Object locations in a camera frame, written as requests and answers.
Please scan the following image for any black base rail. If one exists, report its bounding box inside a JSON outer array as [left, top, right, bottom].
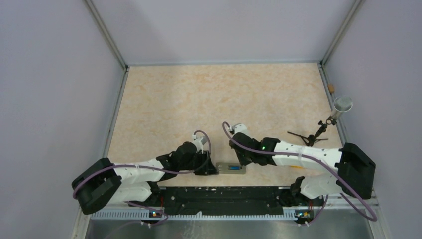
[[145, 186, 325, 217]]

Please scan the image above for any small tan cork piece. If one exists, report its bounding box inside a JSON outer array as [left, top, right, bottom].
[[327, 84, 335, 94]]

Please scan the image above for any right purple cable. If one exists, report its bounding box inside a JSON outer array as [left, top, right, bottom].
[[222, 121, 378, 222]]

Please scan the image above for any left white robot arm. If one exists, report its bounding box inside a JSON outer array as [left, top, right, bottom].
[[71, 142, 218, 215]]

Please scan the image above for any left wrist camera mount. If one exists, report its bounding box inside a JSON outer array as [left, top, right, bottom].
[[192, 134, 208, 152]]

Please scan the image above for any silver microphone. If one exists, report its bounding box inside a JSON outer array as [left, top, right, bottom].
[[327, 96, 353, 125]]

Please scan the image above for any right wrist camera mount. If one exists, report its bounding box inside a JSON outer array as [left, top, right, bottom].
[[229, 123, 249, 136]]

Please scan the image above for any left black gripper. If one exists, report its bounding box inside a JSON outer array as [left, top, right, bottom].
[[179, 150, 219, 176]]

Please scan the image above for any grey white remote control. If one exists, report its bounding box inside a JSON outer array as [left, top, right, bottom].
[[216, 162, 246, 175]]

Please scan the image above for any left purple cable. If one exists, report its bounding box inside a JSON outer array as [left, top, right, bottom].
[[72, 129, 212, 228]]

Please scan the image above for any purple cable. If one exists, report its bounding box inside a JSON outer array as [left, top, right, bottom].
[[222, 121, 378, 222], [72, 129, 212, 228]]

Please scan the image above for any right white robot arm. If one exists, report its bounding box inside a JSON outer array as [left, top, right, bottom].
[[229, 132, 376, 205]]

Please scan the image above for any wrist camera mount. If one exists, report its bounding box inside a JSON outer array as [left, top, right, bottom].
[[229, 123, 249, 136], [192, 134, 208, 152]]

